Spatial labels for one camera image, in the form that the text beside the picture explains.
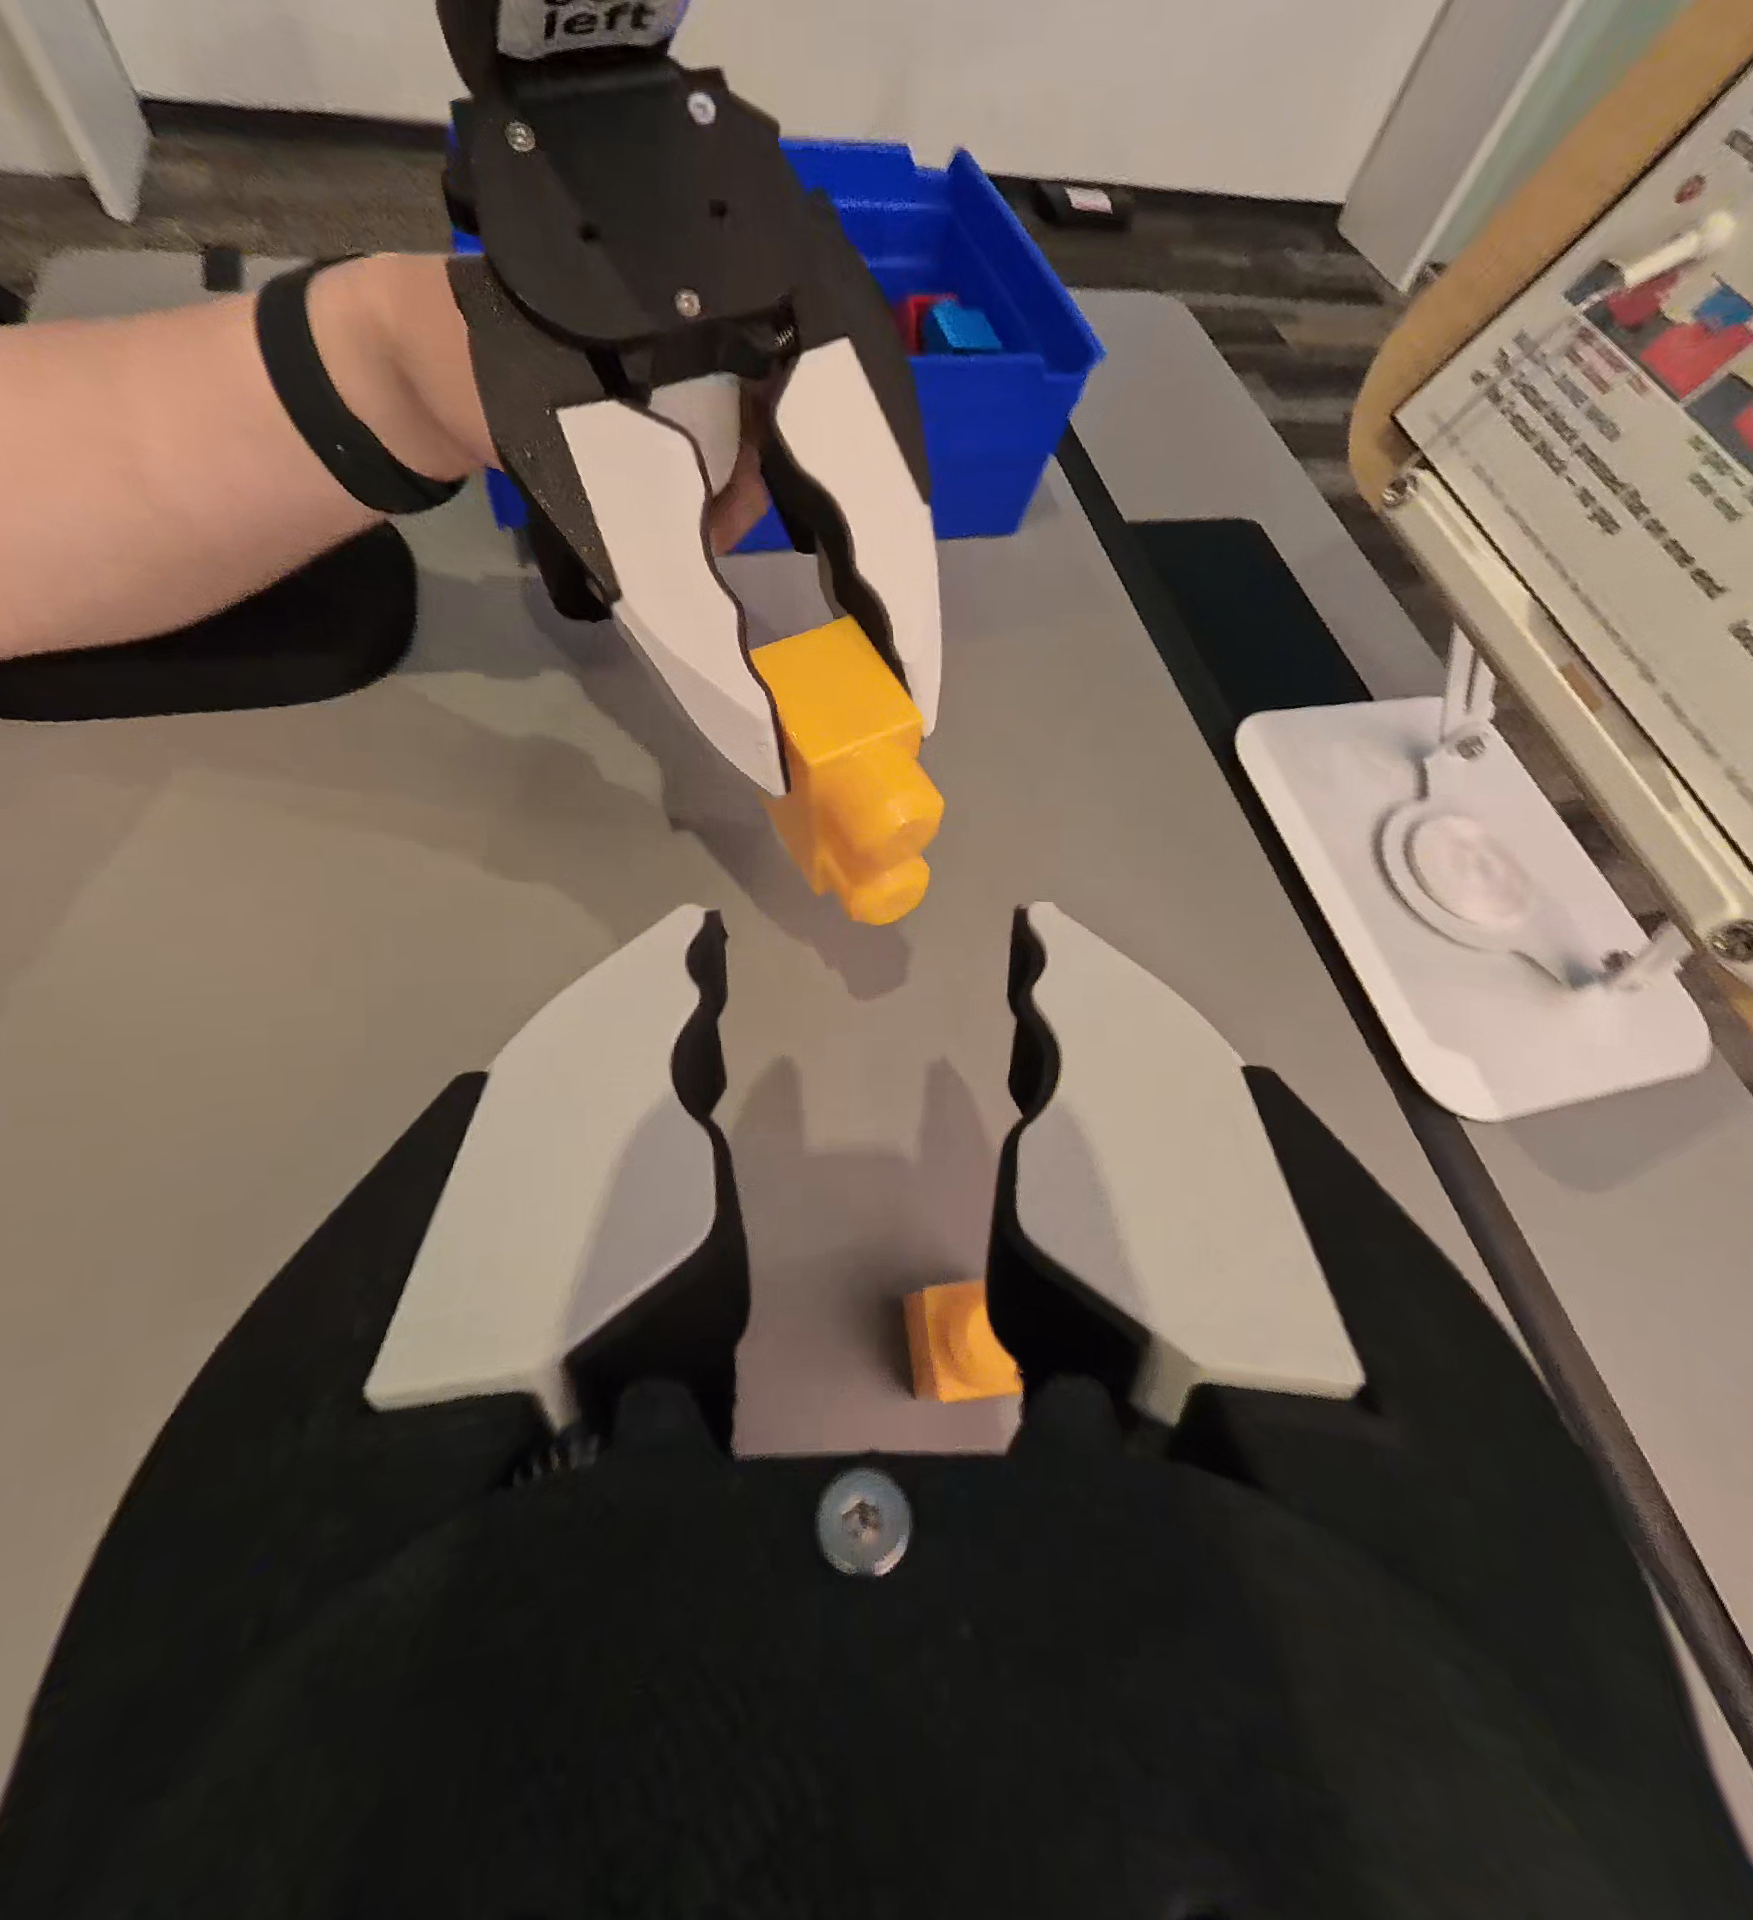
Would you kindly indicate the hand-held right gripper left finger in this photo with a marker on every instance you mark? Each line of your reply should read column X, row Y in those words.
column 561, row 1214

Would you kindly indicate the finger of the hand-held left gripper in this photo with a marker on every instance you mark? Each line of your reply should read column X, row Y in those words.
column 652, row 568
column 875, row 494

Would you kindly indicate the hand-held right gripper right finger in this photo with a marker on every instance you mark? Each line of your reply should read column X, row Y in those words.
column 1177, row 1214

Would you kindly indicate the blue plastic bin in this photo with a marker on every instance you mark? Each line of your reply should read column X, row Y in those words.
column 997, row 436

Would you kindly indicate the pile of colourful toy blocks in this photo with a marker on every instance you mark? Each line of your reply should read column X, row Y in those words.
column 951, row 326

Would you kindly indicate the yellow two-stud block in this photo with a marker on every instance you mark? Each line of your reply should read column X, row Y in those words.
column 846, row 735

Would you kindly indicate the yellow one-stud block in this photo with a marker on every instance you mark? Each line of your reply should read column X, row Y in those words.
column 951, row 1344

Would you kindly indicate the person's left forearm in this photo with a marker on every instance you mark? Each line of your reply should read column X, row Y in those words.
column 95, row 480

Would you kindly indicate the person's left hand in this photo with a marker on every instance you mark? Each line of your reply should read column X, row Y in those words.
column 395, row 359

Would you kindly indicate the white stand base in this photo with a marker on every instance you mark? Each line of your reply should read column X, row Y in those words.
column 1356, row 930

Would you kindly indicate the small black flat device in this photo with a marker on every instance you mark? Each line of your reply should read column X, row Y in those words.
column 1084, row 204

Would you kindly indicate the black desk mat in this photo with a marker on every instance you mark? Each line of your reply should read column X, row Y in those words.
column 1236, row 616

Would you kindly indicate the black wristwatch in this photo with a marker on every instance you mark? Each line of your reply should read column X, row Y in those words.
column 308, row 405

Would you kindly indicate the black armrest pad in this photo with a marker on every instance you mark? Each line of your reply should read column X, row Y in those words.
column 216, row 660

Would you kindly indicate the wooden display board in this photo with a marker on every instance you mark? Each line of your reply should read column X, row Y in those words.
column 1430, row 328

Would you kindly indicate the metal poster bracket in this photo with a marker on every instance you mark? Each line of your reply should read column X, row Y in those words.
column 1469, row 705

